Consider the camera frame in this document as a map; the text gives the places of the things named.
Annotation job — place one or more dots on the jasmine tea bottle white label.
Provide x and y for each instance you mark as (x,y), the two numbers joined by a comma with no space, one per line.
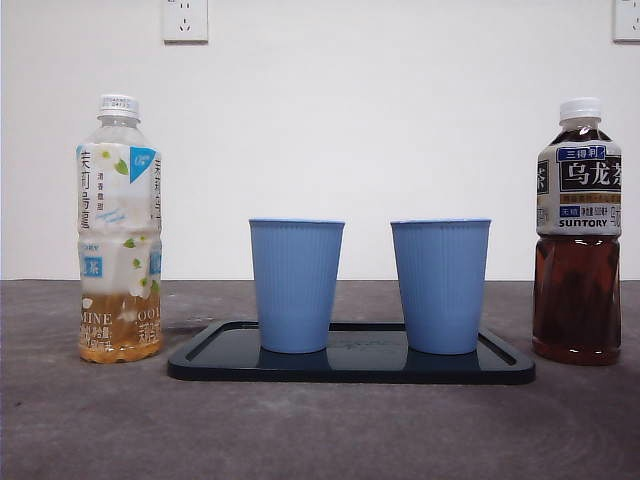
(117,210)

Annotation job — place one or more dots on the oolong tea bottle dark label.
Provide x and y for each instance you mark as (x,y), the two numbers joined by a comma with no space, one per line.
(577,300)

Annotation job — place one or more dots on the blue ribbed cup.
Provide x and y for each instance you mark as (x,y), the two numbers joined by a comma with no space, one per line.
(440,285)
(296,285)

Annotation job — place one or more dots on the dark blue rectangular tray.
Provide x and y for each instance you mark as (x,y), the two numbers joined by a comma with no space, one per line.
(365,367)

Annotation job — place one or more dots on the white wall socket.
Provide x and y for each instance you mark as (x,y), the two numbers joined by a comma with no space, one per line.
(185,20)
(627,20)

